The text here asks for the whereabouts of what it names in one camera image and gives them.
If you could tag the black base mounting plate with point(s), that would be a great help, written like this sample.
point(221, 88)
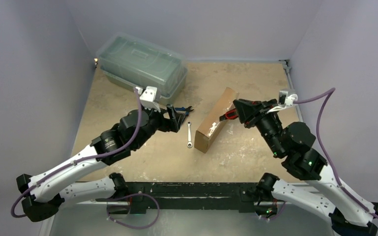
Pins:
point(243, 197)

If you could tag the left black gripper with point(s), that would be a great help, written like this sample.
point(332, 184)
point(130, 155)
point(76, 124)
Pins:
point(167, 124)

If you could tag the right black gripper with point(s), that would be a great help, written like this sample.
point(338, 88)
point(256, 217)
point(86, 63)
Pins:
point(254, 113)

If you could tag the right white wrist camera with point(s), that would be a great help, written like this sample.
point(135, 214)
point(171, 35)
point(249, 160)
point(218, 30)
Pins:
point(287, 98)

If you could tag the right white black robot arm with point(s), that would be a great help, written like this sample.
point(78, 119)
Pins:
point(336, 203)

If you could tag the red utility knife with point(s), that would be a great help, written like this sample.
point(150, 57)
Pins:
point(229, 115)

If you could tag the silver ratchet wrench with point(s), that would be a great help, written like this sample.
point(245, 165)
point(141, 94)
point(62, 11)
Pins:
point(189, 143)

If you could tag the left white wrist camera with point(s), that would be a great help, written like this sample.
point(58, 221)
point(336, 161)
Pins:
point(149, 97)

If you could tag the clear plastic storage bin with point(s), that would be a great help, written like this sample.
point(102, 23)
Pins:
point(128, 61)

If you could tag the brown cardboard express box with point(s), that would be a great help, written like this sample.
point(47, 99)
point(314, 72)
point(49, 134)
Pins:
point(211, 126)

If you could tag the blue handled pliers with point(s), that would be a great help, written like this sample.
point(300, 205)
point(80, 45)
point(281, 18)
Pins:
point(186, 110)

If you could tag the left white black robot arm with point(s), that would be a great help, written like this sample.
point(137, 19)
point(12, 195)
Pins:
point(43, 195)

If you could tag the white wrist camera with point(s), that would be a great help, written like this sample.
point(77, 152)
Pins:
point(287, 98)
point(149, 97)

